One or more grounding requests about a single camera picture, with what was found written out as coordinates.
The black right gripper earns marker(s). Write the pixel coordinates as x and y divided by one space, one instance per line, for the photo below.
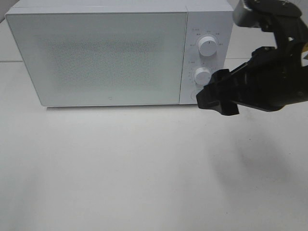
274 77

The white timer knob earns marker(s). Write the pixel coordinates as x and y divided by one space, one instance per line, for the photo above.
202 76

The round white door release button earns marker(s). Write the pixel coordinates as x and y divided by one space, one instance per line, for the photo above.
194 93

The white microwave door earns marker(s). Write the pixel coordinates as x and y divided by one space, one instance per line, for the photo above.
102 59

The upper white power knob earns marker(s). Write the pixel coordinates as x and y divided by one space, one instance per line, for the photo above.
207 45

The white microwave oven body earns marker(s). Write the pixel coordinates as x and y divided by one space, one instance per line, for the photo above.
204 17

